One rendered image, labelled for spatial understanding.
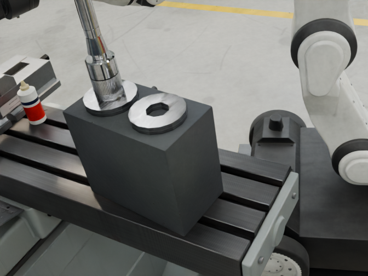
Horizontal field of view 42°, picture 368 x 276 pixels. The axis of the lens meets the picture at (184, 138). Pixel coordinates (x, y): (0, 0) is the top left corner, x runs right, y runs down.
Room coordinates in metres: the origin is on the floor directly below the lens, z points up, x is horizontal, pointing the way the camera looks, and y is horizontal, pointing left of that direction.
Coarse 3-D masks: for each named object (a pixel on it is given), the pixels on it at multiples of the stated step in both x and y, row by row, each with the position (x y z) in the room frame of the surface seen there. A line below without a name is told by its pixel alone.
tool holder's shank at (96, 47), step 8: (80, 0) 0.65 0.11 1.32; (88, 0) 0.65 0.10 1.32; (80, 8) 0.65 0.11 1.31; (88, 8) 0.65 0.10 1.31; (80, 16) 0.65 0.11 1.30; (88, 16) 0.65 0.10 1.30; (88, 24) 0.65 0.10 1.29; (96, 24) 0.66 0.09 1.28; (88, 32) 0.65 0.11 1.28; (96, 32) 0.65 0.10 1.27; (88, 40) 0.65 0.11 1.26; (96, 40) 0.65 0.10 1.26; (104, 40) 0.66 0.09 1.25; (88, 48) 0.65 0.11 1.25; (96, 48) 0.65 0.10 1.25; (104, 48) 0.65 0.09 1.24; (96, 56) 0.65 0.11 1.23; (104, 56) 0.65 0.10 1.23
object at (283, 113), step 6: (264, 114) 1.28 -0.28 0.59; (270, 114) 1.27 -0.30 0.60; (282, 114) 1.25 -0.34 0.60; (288, 114) 1.25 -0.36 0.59; (294, 114) 1.26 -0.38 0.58; (258, 120) 1.27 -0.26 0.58; (294, 120) 1.23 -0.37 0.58; (300, 120) 1.24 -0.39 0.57; (252, 126) 1.27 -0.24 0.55; (306, 126) 1.25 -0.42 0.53; (252, 132) 1.27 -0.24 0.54; (252, 138) 1.27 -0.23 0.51
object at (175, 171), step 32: (128, 96) 0.65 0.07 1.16; (160, 96) 0.63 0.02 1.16; (96, 128) 0.61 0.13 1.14; (128, 128) 0.58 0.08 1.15; (160, 128) 0.55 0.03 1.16; (192, 128) 0.56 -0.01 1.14; (96, 160) 0.63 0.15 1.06; (128, 160) 0.57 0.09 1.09; (160, 160) 0.52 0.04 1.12; (192, 160) 0.55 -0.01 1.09; (96, 192) 0.65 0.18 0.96; (128, 192) 0.59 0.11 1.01; (160, 192) 0.53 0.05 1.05; (192, 192) 0.54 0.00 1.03; (160, 224) 0.54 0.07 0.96; (192, 224) 0.53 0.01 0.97
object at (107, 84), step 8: (88, 72) 0.65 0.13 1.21; (96, 72) 0.64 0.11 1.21; (104, 72) 0.64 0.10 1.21; (112, 72) 0.65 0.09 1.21; (96, 80) 0.64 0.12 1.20; (104, 80) 0.64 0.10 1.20; (112, 80) 0.64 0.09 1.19; (120, 80) 0.66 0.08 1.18; (96, 88) 0.65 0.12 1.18; (104, 88) 0.64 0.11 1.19; (112, 88) 0.64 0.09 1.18; (120, 88) 0.65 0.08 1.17; (96, 96) 0.65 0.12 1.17; (104, 96) 0.64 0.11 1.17; (112, 96) 0.64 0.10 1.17; (120, 96) 0.65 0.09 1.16
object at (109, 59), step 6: (108, 54) 0.66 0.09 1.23; (114, 54) 0.66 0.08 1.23; (90, 60) 0.66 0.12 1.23; (96, 60) 0.65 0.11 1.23; (102, 60) 0.65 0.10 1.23; (108, 60) 0.65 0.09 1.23; (114, 60) 0.66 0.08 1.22; (90, 66) 0.64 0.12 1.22; (96, 66) 0.64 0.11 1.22; (102, 66) 0.64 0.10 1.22; (108, 66) 0.64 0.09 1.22
